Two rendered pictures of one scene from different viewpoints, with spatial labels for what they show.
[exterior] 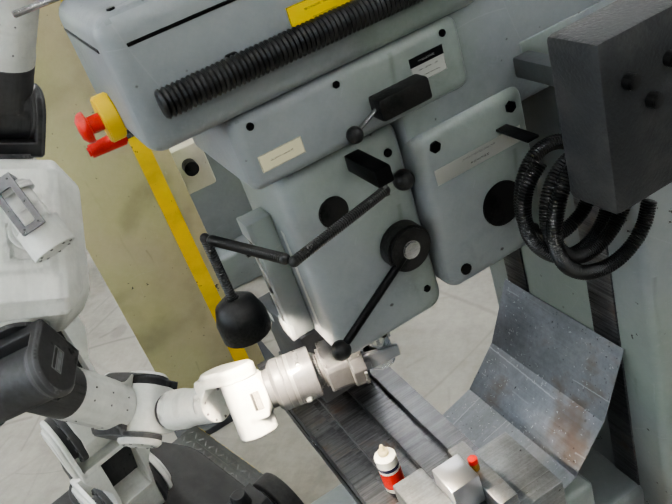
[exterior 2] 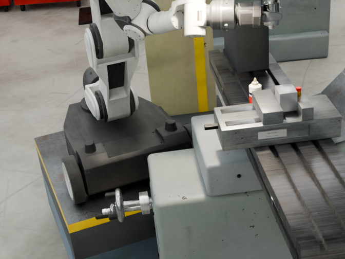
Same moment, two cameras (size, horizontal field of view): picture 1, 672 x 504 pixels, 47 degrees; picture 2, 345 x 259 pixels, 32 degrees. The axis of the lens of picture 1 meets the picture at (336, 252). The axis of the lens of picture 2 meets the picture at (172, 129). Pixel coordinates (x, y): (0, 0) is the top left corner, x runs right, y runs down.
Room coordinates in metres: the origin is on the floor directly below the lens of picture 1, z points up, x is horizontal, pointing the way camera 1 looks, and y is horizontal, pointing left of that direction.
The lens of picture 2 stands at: (-0.72, -0.12, 1.81)
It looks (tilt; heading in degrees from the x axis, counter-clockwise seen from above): 29 degrees down; 14
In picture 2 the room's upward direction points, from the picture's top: 6 degrees counter-clockwise
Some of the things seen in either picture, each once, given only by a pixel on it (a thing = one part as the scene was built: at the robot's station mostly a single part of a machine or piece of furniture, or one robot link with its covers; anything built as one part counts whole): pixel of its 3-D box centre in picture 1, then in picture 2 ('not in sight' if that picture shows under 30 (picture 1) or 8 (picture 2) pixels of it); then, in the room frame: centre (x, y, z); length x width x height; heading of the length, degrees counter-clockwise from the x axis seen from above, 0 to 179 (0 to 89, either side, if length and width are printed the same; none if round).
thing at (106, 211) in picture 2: not in sight; (123, 208); (0.98, 0.54, 0.50); 0.22 x 0.06 x 0.06; 108
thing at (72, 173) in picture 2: not in sight; (73, 179); (1.15, 0.80, 0.50); 0.20 x 0.05 x 0.20; 33
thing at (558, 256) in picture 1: (565, 196); not in sight; (0.91, -0.33, 1.45); 0.18 x 0.16 x 0.21; 108
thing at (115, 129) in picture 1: (108, 117); not in sight; (0.94, 0.21, 1.76); 0.06 x 0.02 x 0.06; 18
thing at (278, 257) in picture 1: (250, 250); not in sight; (0.83, 0.10, 1.58); 0.17 x 0.01 x 0.01; 38
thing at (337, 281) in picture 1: (337, 225); not in sight; (1.01, -0.02, 1.47); 0.21 x 0.19 x 0.32; 18
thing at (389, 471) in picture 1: (388, 465); (255, 93); (1.01, 0.04, 0.97); 0.04 x 0.04 x 0.11
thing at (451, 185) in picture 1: (440, 169); not in sight; (1.07, -0.20, 1.47); 0.24 x 0.19 x 0.26; 18
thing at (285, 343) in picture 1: (312, 334); (245, 35); (1.41, 0.11, 1.02); 0.22 x 0.12 x 0.20; 20
